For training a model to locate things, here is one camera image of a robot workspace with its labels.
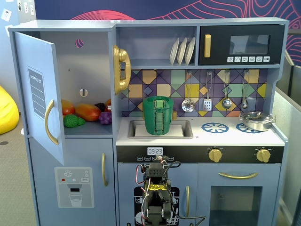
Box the gold dishwasher door handle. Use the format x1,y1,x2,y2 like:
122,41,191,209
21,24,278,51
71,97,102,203
185,186,190,218

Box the yellow bean bag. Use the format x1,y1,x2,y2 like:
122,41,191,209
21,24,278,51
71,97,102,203
0,85,20,136

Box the black toy microwave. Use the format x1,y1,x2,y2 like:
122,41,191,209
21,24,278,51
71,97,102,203
198,24,285,66

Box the metal serving spoon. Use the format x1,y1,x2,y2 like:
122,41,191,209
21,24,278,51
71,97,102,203
241,70,250,110

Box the long black cable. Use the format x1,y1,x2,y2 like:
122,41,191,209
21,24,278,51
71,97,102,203
173,207,207,226

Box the blue oven door with window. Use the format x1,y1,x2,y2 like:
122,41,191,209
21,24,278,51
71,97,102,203
197,163,282,226

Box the gold straight freezer door handle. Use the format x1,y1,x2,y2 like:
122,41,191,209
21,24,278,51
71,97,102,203
101,152,109,187

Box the thin black cable loop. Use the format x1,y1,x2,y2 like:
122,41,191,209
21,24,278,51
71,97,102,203
164,161,182,170

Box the green toy lettuce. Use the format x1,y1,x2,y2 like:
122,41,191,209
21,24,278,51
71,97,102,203
63,114,86,129

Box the gold stove knob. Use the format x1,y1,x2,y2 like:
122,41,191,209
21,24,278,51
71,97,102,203
255,148,271,163
208,148,223,163

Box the gold microwave door handle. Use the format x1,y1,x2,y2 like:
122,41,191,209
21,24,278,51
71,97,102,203
204,34,212,58

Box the white toy plate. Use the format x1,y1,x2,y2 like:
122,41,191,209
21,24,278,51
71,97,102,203
169,37,180,66
177,37,188,66
184,37,196,65

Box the red orange toy mango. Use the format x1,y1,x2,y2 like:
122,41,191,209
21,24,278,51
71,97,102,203
61,99,76,116

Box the blue fridge door with list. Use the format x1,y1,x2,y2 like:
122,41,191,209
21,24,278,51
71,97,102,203
14,32,65,166

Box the metal slotted spatula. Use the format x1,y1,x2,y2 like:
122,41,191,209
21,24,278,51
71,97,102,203
203,70,213,111

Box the green plastic container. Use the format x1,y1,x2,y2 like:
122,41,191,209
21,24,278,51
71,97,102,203
143,96,174,136

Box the grey office partition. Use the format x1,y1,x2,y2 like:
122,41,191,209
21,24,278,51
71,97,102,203
272,49,301,226

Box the gold oven door handle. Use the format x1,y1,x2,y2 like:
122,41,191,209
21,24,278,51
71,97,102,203
218,172,259,180

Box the metal ladle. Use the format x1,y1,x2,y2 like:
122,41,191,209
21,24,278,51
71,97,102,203
222,70,233,110

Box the grey toy sink basin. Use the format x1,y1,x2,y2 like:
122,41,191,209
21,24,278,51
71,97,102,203
127,119,194,139

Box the orange toy papaya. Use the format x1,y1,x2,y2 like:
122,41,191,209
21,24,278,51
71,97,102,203
75,103,102,122

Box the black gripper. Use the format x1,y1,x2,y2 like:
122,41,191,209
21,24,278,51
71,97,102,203
144,161,170,183

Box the gold curved fridge door handle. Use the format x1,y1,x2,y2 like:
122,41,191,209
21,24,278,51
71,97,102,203
44,99,59,146

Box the metal skimmer spoon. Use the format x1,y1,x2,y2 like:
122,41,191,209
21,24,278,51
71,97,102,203
181,70,196,113

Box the blue toy kitchen body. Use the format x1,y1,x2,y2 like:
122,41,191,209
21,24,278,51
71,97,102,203
8,17,290,226

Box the red white wire bundle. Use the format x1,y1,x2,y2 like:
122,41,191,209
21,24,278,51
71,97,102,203
135,164,151,206

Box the blue freezer door with dispenser print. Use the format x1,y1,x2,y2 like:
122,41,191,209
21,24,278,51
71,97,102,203
28,137,116,226

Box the steel toy pot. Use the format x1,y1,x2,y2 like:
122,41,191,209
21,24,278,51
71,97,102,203
240,114,277,132

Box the gold toy telephone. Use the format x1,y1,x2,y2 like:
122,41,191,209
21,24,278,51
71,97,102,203
112,45,132,96

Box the digital clock display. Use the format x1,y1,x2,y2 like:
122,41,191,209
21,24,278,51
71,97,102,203
147,147,163,156

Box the purple toy grapes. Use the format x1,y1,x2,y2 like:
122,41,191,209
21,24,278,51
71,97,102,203
98,111,112,126

